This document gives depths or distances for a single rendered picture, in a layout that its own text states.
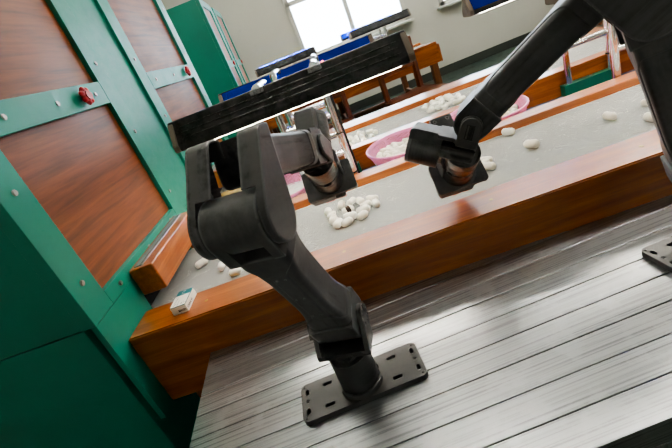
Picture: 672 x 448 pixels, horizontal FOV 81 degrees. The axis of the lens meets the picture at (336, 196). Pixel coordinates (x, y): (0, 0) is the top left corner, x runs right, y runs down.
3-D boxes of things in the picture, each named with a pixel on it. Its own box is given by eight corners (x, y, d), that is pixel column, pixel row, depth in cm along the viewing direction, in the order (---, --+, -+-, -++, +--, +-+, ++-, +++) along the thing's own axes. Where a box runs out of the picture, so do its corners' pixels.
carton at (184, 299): (189, 310, 82) (184, 303, 81) (174, 316, 82) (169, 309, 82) (196, 293, 88) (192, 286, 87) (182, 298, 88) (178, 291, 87)
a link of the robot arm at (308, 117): (295, 131, 77) (264, 103, 66) (336, 117, 74) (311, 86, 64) (303, 185, 73) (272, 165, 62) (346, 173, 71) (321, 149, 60)
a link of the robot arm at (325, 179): (306, 156, 75) (296, 141, 69) (334, 149, 74) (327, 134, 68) (311, 190, 73) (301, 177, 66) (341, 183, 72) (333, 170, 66)
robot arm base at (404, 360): (284, 356, 62) (284, 392, 55) (401, 308, 62) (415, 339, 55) (303, 390, 65) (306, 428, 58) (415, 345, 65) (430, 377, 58)
